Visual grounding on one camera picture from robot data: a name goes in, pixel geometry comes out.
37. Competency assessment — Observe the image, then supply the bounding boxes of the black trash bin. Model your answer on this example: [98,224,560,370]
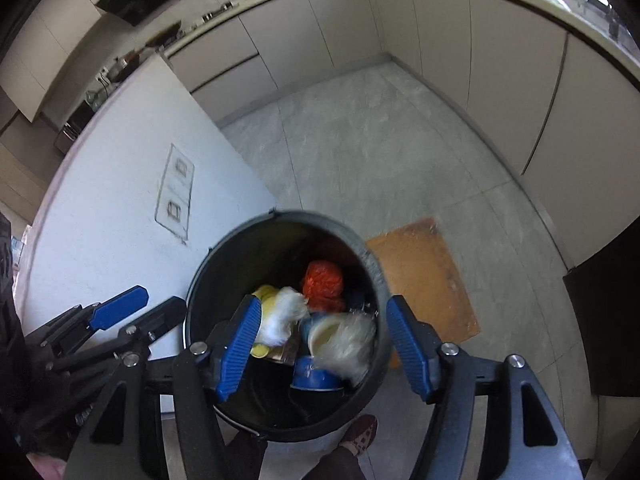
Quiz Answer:
[185,210,393,443]

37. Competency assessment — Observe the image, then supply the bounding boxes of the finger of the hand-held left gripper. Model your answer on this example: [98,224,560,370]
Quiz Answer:
[47,297,187,373]
[27,286,150,356]

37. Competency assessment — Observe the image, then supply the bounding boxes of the blue white patterned paper cup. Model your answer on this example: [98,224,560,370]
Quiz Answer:
[299,312,351,361]

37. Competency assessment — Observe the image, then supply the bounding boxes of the yellow cloth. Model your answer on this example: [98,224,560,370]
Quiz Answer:
[250,285,282,359]

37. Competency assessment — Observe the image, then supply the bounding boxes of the beige upper cabinets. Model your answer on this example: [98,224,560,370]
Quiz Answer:
[0,0,103,123]

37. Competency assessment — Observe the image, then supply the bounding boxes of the white table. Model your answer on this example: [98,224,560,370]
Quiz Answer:
[20,54,277,361]

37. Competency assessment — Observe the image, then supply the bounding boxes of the dark red shoe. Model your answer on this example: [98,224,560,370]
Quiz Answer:
[340,414,378,456]

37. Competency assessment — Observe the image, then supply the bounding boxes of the person's left leg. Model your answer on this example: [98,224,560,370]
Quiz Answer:
[226,430,269,480]

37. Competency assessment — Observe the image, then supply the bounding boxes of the blue paper bowl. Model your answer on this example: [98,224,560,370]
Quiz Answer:
[291,355,346,394]

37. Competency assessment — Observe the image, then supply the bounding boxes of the black built-in appliance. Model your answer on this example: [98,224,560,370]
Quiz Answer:
[562,232,640,397]

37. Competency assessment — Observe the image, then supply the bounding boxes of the gas stove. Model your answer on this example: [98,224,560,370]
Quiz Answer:
[200,2,236,24]

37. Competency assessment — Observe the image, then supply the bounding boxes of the white socket plate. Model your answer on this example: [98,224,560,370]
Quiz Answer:
[155,144,195,244]

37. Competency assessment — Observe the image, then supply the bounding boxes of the person's leg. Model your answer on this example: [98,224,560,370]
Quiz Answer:
[300,442,367,480]
[226,430,269,480]

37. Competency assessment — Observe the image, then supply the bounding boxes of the beige base cabinets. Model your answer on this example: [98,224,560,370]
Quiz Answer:
[165,0,640,271]

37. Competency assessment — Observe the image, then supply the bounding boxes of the clear plastic bag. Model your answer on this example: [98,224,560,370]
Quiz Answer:
[320,312,378,387]

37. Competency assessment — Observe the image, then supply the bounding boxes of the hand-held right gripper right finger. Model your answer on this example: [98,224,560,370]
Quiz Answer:
[386,296,586,480]

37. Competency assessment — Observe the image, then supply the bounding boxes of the red plastic bag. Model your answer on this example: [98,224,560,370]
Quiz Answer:
[301,260,347,311]

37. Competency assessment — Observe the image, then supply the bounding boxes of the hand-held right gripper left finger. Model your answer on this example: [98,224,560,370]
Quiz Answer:
[65,295,263,480]

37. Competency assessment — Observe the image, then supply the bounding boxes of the person's right leg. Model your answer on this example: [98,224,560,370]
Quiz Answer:
[300,442,367,480]

